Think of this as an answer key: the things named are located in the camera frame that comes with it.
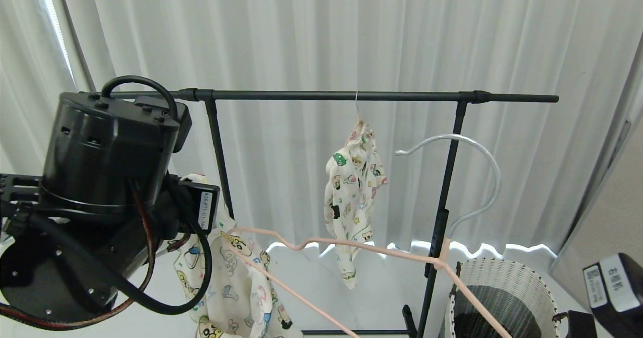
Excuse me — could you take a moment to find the cream large-cartoon printed garment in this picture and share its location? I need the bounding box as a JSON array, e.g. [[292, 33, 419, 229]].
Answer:
[[173, 174, 303, 338]]

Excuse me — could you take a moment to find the black clothes rack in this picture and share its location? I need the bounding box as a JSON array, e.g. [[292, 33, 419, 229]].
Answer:
[[108, 88, 560, 338]]

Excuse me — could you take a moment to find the white laundry basket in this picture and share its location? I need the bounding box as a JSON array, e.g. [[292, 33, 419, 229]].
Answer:
[[442, 257, 571, 338]]

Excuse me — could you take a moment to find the cream small-print garment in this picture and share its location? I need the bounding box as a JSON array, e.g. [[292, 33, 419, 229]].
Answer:
[[323, 120, 389, 290]]

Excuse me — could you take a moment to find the white curtain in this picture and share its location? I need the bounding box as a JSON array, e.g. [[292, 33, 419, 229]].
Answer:
[[0, 0, 643, 258]]

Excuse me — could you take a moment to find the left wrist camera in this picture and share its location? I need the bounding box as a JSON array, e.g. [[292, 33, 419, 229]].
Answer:
[[168, 175, 221, 239]]

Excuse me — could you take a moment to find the black cable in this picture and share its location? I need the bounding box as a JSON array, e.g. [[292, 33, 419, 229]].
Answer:
[[0, 176, 215, 316], [100, 75, 179, 121]]

